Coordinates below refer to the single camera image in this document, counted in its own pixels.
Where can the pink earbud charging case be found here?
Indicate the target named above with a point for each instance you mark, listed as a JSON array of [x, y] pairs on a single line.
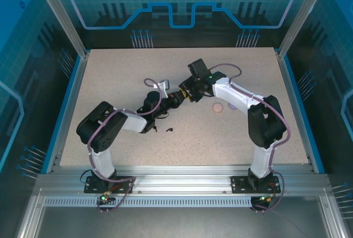
[[217, 107]]

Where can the purple earbud charging case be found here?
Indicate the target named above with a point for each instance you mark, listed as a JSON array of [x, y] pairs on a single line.
[[232, 107]]

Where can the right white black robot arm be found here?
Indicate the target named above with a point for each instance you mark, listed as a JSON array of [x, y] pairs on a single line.
[[264, 122]]

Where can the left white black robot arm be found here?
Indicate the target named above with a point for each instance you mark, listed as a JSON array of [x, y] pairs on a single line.
[[102, 127]]

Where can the blue table edge trim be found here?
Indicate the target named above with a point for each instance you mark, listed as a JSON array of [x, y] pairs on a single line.
[[303, 111], [63, 111]]

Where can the aluminium frame cross rail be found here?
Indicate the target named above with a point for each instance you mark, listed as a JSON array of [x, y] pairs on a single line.
[[179, 183]]

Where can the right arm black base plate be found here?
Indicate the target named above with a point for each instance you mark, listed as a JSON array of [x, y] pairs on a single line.
[[237, 184]]

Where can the aluminium side rail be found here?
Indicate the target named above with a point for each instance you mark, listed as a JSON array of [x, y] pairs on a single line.
[[296, 111], [69, 111]]

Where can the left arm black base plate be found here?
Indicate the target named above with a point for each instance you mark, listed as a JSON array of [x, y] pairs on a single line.
[[88, 188]]

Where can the aluminium corner post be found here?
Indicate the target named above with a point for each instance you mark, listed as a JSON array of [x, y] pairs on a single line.
[[63, 15], [300, 15]]

